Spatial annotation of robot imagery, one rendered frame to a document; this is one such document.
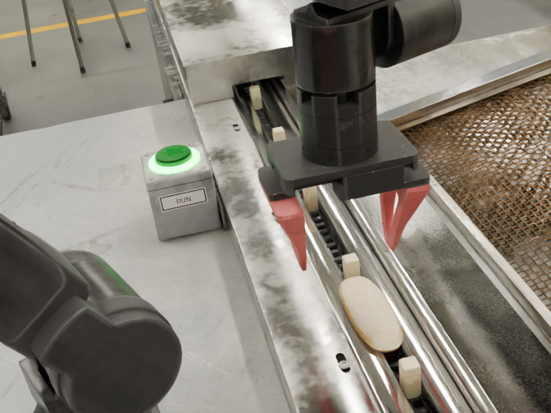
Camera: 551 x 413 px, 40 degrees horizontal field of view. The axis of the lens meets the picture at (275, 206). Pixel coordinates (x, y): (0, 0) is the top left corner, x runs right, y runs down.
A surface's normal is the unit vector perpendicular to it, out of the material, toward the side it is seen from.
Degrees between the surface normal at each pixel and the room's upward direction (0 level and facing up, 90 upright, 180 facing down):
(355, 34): 90
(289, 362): 0
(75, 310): 18
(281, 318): 0
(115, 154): 0
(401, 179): 89
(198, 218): 90
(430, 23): 85
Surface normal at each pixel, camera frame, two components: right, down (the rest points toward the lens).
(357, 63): 0.54, 0.39
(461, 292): -0.12, -0.84
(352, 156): 0.27, 0.48
